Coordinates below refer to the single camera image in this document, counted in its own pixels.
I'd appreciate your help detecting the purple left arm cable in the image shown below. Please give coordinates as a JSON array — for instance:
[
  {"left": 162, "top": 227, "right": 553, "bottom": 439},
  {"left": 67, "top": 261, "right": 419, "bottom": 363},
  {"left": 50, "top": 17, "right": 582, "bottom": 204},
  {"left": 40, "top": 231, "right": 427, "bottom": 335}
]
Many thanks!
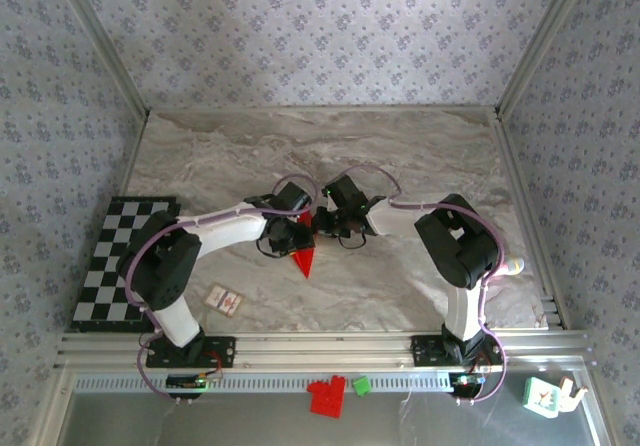
[{"left": 127, "top": 173, "right": 319, "bottom": 407}]

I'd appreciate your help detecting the slotted grey cable duct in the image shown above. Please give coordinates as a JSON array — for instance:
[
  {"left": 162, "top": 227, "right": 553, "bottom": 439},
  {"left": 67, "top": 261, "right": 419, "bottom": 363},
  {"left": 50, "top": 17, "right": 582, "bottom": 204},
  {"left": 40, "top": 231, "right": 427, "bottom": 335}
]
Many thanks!
[{"left": 73, "top": 369, "right": 459, "bottom": 393}]

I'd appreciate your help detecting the red toy brick block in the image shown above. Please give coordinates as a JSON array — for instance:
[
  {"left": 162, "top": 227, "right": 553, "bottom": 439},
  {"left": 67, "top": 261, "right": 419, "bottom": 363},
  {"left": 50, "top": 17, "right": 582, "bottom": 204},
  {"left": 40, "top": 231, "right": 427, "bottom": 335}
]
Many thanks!
[{"left": 306, "top": 374, "right": 348, "bottom": 420}]

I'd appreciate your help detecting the aluminium front rail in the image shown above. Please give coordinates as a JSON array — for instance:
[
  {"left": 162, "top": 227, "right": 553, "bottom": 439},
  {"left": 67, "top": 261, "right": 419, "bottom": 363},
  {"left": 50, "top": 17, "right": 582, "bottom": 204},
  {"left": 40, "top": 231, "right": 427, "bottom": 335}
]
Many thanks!
[{"left": 53, "top": 329, "right": 597, "bottom": 371}]

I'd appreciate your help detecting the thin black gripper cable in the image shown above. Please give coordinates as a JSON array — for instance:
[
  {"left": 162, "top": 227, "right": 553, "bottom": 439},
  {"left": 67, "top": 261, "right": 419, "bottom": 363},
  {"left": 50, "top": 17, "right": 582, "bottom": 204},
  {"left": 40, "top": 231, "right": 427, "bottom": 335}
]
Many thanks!
[
  {"left": 337, "top": 228, "right": 369, "bottom": 251},
  {"left": 255, "top": 238, "right": 291, "bottom": 261}
]

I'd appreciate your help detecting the aluminium frame post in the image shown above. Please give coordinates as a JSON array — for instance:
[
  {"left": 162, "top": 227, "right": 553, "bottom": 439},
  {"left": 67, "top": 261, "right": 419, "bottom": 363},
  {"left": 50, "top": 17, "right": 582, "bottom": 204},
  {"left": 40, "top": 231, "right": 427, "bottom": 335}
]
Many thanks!
[
  {"left": 494, "top": 0, "right": 596, "bottom": 120},
  {"left": 48, "top": 0, "right": 152, "bottom": 120}
]

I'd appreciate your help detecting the black white checkerboard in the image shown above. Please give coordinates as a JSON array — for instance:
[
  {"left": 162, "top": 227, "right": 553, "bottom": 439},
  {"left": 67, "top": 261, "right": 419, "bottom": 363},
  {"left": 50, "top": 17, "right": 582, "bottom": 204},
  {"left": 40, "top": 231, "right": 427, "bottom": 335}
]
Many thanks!
[{"left": 69, "top": 194, "right": 182, "bottom": 335}]

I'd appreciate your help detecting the thin black right gripper cable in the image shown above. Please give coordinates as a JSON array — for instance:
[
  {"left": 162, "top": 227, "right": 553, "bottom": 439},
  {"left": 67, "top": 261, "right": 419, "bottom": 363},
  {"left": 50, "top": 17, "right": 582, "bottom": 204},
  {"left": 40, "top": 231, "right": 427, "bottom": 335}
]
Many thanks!
[{"left": 337, "top": 228, "right": 369, "bottom": 251}]

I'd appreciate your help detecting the white green toy clock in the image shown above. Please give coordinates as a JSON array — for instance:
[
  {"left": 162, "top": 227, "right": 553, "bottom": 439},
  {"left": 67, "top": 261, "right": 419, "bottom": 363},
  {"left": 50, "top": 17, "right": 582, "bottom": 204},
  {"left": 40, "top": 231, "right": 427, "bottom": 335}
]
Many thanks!
[{"left": 522, "top": 376, "right": 561, "bottom": 420}]

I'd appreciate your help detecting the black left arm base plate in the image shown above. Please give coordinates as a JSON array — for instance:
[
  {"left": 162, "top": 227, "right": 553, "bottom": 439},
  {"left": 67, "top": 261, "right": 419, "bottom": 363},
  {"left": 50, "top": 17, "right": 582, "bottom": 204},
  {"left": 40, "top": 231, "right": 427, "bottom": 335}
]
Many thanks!
[{"left": 145, "top": 334, "right": 237, "bottom": 370}]

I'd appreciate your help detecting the aluminium side rail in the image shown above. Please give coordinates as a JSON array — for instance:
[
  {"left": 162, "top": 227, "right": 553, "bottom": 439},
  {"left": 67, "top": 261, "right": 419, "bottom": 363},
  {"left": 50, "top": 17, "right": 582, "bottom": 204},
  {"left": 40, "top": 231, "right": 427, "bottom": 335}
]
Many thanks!
[
  {"left": 119, "top": 113, "right": 151, "bottom": 197},
  {"left": 492, "top": 113, "right": 569, "bottom": 330}
]

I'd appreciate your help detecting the wooden toy piece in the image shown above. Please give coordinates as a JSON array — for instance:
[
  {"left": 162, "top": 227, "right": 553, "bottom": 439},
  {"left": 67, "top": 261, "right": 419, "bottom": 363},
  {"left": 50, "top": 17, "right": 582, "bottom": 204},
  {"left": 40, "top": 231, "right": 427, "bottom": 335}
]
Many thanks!
[{"left": 557, "top": 375, "right": 590, "bottom": 413}]

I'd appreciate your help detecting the small printed card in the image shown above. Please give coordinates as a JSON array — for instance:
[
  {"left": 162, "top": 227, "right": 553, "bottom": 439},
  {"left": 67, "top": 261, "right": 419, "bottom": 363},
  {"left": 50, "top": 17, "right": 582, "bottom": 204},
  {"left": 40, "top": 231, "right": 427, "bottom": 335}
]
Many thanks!
[{"left": 203, "top": 283, "right": 245, "bottom": 318}]

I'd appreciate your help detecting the red black wire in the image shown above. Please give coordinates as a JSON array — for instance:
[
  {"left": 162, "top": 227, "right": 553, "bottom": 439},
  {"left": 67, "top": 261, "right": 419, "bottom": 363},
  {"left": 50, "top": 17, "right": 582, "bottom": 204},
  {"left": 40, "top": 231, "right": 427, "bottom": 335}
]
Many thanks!
[
  {"left": 202, "top": 349, "right": 225, "bottom": 381},
  {"left": 469, "top": 350, "right": 494, "bottom": 375}
]

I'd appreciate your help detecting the thin black left gripper cable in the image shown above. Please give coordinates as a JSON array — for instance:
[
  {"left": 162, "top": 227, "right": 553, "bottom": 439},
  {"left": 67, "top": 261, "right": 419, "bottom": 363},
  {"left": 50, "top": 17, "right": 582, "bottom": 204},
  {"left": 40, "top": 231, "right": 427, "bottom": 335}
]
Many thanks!
[{"left": 255, "top": 238, "right": 291, "bottom": 261}]

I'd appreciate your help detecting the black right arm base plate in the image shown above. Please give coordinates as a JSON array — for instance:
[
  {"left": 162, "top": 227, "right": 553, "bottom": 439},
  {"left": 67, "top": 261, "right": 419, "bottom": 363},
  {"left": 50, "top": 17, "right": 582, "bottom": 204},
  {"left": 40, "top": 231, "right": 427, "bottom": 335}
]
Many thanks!
[{"left": 410, "top": 333, "right": 504, "bottom": 367}]

